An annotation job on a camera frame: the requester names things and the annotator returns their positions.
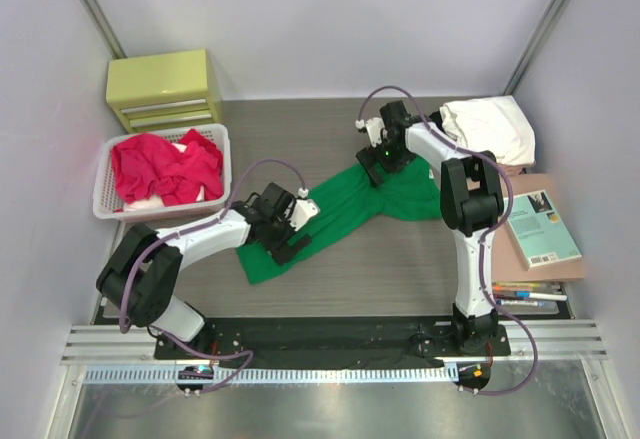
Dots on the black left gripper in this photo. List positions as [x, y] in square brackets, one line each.
[283, 253]

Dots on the white marker pen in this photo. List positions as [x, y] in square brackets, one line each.
[538, 301]

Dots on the yellow highlighter pen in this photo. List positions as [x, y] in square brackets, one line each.
[519, 285]

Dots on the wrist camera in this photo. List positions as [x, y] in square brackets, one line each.
[374, 128]
[304, 209]

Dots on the pink folded t shirt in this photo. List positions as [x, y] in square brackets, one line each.
[514, 170]

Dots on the green t shirt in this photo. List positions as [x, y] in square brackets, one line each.
[347, 201]

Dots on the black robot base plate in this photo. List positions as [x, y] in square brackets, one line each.
[332, 336]

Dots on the white plastic laundry basket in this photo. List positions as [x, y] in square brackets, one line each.
[108, 205]

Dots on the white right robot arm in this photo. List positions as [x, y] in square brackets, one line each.
[471, 204]

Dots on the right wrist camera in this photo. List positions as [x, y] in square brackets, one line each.
[374, 128]

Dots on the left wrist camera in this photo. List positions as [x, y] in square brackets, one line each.
[304, 209]

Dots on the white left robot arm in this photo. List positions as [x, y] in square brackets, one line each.
[141, 275]

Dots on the red t shirt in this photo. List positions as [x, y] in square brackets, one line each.
[148, 167]

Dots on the pink desk mat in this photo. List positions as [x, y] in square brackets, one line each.
[506, 263]

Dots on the teal paperback book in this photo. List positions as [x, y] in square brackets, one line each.
[540, 234]

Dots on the aluminium slotted rail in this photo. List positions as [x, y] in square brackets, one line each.
[192, 374]

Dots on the blue marker pen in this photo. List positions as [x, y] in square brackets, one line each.
[505, 294]

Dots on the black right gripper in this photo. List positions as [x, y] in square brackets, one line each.
[369, 158]

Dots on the yellow green drawer cabinet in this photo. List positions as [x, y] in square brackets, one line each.
[164, 91]

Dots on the white folded t shirt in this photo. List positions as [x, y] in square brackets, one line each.
[496, 124]

